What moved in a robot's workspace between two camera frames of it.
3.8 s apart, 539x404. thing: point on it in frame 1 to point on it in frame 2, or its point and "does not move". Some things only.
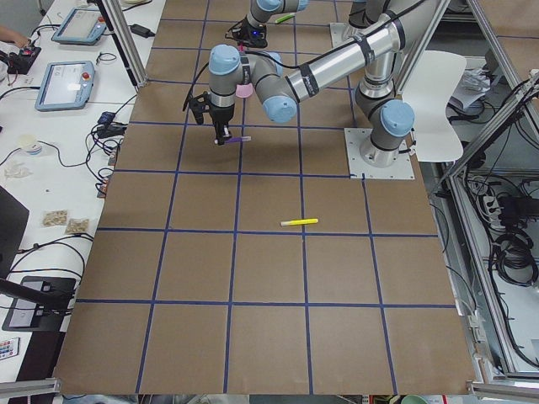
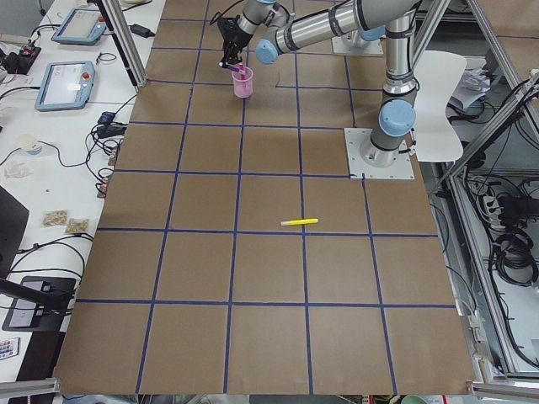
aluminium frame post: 118,14 does not move
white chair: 429,89 does not move
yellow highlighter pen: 299,221 does not move
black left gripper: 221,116 to 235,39
